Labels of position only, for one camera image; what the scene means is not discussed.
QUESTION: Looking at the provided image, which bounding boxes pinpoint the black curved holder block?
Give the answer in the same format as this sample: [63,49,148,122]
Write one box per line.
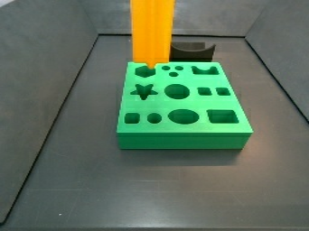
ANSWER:
[169,42,217,62]

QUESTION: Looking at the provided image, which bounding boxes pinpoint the green shape sorter block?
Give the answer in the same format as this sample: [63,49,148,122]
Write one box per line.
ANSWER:
[118,62,253,149]

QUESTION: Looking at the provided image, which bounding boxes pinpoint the orange star-shaped peg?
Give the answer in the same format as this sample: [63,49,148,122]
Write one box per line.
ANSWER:
[130,0,176,69]

